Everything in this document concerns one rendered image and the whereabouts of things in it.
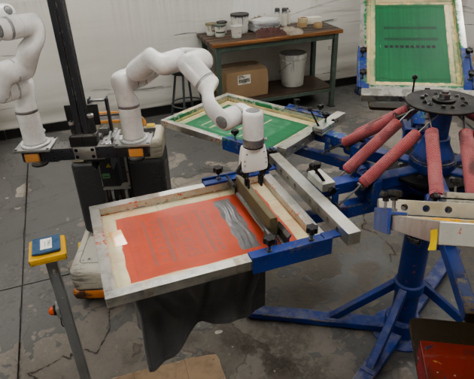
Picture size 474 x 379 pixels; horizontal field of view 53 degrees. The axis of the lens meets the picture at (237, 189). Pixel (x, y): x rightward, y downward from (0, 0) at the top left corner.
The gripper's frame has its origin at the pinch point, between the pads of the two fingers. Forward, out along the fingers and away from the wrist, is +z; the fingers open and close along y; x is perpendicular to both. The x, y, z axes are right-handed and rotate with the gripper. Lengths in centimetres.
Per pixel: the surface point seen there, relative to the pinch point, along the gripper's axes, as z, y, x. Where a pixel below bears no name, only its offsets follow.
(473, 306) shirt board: 19, -45, 68
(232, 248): 16.2, 14.7, 15.8
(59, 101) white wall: 80, 75, -379
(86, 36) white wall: 16, 35, -380
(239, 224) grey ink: 15.8, 7.4, 3.0
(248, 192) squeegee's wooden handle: 6.3, 1.1, -2.9
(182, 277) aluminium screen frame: 12.7, 36.3, 28.6
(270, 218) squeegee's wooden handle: 5.8, 0.7, 17.5
